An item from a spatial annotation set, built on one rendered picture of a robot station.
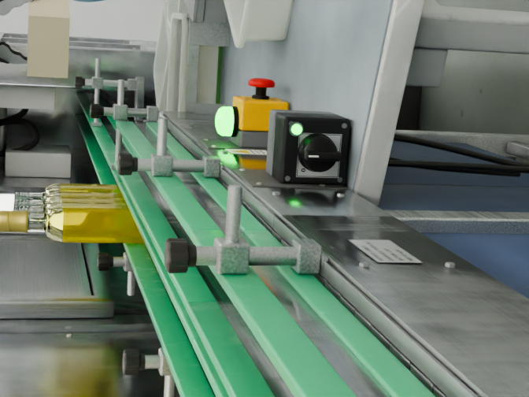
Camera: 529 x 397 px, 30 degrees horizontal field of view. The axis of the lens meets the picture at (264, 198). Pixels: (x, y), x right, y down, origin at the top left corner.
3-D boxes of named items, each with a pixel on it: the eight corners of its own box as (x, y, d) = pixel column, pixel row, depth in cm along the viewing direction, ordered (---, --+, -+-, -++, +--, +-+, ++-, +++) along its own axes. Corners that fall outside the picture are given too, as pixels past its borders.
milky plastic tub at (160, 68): (187, 71, 246) (152, 69, 244) (201, 1, 229) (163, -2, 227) (194, 122, 235) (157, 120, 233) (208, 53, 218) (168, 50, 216)
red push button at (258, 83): (244, 99, 147) (246, 76, 146) (270, 100, 148) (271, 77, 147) (249, 102, 143) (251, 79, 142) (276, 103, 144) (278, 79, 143)
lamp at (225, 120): (231, 135, 148) (212, 134, 147) (233, 104, 147) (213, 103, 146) (238, 139, 143) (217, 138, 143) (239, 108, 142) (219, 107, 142)
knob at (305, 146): (333, 171, 116) (342, 176, 113) (296, 170, 115) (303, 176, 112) (335, 133, 115) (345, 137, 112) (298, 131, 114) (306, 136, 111)
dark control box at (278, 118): (329, 174, 124) (264, 172, 123) (334, 111, 123) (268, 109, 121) (349, 187, 117) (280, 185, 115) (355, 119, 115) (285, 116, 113)
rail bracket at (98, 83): (162, 127, 253) (73, 124, 248) (165, 61, 250) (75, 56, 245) (164, 129, 248) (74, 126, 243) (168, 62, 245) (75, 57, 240)
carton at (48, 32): (68, -11, 195) (28, -13, 193) (70, 18, 182) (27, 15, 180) (65, 46, 201) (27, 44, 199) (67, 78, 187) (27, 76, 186)
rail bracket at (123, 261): (177, 291, 163) (95, 291, 160) (179, 250, 161) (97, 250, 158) (181, 298, 159) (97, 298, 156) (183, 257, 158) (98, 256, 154)
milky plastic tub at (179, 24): (206, 122, 208) (165, 120, 206) (212, 14, 204) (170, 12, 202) (221, 133, 192) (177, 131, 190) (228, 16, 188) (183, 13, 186)
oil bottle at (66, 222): (173, 235, 165) (42, 234, 160) (175, 202, 164) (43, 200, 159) (179, 244, 160) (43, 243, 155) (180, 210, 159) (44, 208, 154)
